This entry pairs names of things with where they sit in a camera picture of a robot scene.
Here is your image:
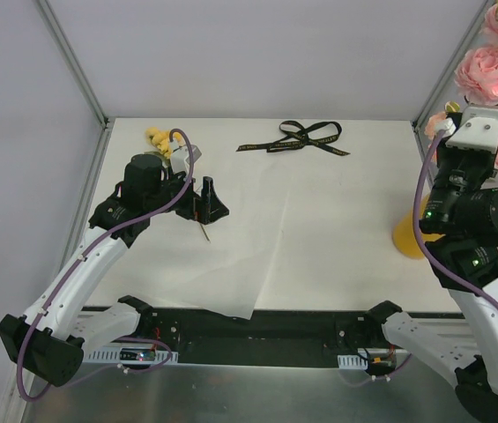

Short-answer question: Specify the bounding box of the white wrapping paper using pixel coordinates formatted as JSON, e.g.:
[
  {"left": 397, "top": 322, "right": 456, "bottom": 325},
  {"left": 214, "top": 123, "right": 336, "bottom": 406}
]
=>
[{"left": 71, "top": 153, "right": 294, "bottom": 321}]

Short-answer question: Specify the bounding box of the yellow flower stem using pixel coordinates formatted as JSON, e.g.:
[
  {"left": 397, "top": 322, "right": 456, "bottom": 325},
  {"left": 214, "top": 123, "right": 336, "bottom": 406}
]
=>
[{"left": 144, "top": 127, "right": 211, "bottom": 243}]

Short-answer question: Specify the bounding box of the black ribbon gold lettering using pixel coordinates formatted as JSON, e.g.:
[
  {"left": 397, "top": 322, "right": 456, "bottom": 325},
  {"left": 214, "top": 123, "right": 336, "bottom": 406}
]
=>
[{"left": 236, "top": 120, "right": 349, "bottom": 157}]

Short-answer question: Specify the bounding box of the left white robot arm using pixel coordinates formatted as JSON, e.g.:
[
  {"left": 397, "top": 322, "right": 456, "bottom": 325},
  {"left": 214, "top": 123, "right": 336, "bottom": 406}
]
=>
[{"left": 0, "top": 152, "right": 229, "bottom": 387}]

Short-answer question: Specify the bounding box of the yellow cylindrical vase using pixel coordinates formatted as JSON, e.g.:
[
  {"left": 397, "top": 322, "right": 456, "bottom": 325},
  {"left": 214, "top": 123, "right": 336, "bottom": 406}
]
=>
[{"left": 392, "top": 211, "right": 424, "bottom": 260}]

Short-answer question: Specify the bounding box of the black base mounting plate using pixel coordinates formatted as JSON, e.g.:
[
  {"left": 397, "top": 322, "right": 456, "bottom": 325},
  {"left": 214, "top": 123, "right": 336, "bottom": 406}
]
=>
[{"left": 134, "top": 308, "right": 390, "bottom": 368}]

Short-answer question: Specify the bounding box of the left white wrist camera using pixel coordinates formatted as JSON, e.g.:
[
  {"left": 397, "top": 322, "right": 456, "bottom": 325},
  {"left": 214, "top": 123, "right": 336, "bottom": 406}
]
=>
[{"left": 169, "top": 140, "right": 202, "bottom": 174}]

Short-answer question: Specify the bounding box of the right aluminium frame post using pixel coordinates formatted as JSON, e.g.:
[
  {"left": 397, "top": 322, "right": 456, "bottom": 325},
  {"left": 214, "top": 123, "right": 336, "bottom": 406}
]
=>
[{"left": 411, "top": 0, "right": 498, "bottom": 129}]

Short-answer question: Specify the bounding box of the aluminium frame post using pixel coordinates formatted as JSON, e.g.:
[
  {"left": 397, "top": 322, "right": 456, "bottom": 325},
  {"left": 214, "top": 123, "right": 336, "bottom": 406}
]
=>
[
  {"left": 411, "top": 0, "right": 498, "bottom": 129},
  {"left": 34, "top": 0, "right": 111, "bottom": 127}
]

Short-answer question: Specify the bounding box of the left aluminium frame post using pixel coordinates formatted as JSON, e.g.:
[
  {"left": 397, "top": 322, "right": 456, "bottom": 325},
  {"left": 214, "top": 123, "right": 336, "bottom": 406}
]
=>
[{"left": 34, "top": 0, "right": 111, "bottom": 127}]

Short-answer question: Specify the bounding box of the left white cable duct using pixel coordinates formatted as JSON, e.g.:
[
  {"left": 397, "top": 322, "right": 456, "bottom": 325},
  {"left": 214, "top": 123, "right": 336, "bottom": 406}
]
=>
[{"left": 83, "top": 344, "right": 178, "bottom": 366}]

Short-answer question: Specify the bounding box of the white cable duct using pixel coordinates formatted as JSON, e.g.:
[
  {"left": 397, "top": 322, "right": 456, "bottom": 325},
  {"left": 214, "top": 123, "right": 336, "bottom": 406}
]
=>
[
  {"left": 337, "top": 355, "right": 368, "bottom": 371},
  {"left": 83, "top": 344, "right": 178, "bottom": 366}
]

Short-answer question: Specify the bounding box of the right white cable duct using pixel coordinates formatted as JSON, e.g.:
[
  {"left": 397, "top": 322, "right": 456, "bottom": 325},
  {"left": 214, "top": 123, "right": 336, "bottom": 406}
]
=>
[{"left": 337, "top": 355, "right": 368, "bottom": 371}]

